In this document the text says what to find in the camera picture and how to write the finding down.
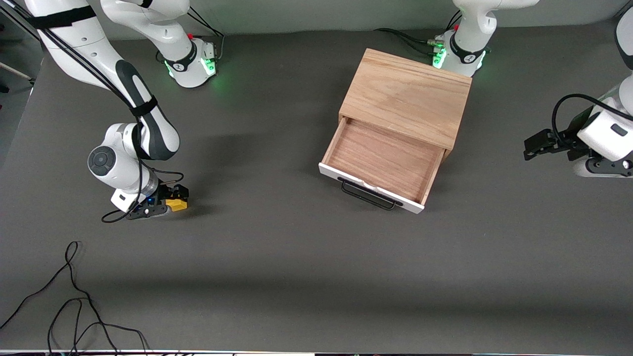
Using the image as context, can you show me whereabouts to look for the black metal drawer handle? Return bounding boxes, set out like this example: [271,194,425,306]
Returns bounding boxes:
[339,178,404,211]

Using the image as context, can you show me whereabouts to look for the black velcro strap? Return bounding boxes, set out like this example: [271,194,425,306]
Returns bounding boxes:
[29,5,97,30]
[130,96,159,118]

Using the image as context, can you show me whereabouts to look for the black left arm base cables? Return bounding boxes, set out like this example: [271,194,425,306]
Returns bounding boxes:
[373,11,463,57]

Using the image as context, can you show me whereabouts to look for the black arm base cables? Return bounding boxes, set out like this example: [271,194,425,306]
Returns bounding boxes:
[187,6,226,62]
[373,11,463,57]

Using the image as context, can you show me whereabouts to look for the wooden drawer with white front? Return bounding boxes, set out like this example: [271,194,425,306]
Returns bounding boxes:
[318,116,446,214]

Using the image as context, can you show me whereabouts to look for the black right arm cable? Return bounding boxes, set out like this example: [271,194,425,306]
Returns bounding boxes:
[27,15,184,224]

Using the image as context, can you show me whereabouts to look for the thin black loose cable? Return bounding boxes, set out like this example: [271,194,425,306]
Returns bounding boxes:
[47,297,150,356]
[0,241,119,356]

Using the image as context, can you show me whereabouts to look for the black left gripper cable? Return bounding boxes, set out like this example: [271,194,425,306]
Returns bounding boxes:
[551,93,633,149]

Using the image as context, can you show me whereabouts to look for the black right arm base cables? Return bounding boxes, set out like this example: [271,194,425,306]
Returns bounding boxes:
[187,6,226,62]

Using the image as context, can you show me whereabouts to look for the aluminium frame rail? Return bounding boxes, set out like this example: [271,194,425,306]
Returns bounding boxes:
[0,4,41,41]

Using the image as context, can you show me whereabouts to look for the wooden cabinet box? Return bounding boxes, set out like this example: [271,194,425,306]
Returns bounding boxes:
[338,48,473,161]

